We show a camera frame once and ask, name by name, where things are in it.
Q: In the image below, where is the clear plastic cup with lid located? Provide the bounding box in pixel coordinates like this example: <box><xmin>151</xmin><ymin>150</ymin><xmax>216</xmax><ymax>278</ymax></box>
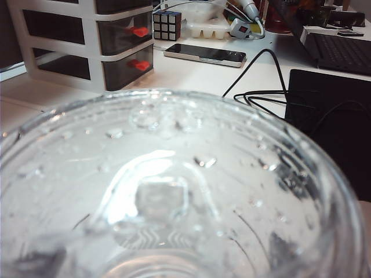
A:
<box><xmin>0</xmin><ymin>87</ymin><xmax>369</xmax><ymax>278</ymax></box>

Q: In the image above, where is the black open laptop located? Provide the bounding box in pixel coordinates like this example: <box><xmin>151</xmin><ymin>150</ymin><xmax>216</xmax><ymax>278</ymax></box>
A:
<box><xmin>274</xmin><ymin>0</ymin><xmax>371</xmax><ymax>77</ymax></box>

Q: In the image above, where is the black mouse pad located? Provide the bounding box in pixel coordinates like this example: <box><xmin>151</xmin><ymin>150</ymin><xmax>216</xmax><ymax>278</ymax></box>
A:
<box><xmin>283</xmin><ymin>68</ymin><xmax>371</xmax><ymax>203</ymax></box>

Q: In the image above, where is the brown fabric desk divider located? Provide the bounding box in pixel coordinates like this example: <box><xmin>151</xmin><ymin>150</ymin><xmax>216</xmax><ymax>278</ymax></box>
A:
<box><xmin>0</xmin><ymin>0</ymin><xmax>26</xmax><ymax>74</ymax></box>

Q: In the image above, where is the white three-drawer desk organizer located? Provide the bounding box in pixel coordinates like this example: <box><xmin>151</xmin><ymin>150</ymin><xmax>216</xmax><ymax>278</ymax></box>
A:
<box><xmin>6</xmin><ymin>0</ymin><xmax>155</xmax><ymax>92</ymax></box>

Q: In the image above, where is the white switch with red button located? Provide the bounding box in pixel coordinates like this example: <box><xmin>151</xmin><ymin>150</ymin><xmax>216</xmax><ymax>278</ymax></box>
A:
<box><xmin>230</xmin><ymin>17</ymin><xmax>252</xmax><ymax>40</ymax></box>

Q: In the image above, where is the dark red container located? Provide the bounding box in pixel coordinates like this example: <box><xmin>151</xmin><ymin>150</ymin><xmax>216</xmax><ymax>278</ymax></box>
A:
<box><xmin>264</xmin><ymin>0</ymin><xmax>294</xmax><ymax>33</ymax></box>

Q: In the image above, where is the black smartphone with silver edge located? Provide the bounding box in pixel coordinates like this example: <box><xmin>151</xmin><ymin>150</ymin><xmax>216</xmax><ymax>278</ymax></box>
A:
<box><xmin>163</xmin><ymin>43</ymin><xmax>248</xmax><ymax>69</ymax></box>

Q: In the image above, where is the Rubik's cube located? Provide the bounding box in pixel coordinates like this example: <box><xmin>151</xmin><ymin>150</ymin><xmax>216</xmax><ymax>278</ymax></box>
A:
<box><xmin>152</xmin><ymin>10</ymin><xmax>183</xmax><ymax>42</ymax></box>

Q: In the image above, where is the thin black cable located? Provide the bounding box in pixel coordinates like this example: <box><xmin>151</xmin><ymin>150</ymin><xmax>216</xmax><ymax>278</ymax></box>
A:
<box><xmin>221</xmin><ymin>48</ymin><xmax>371</xmax><ymax>134</ymax></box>

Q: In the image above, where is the white ice cube tray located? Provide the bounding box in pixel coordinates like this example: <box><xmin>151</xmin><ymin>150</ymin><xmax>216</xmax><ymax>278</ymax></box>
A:
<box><xmin>184</xmin><ymin>0</ymin><xmax>233</xmax><ymax>40</ymax></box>

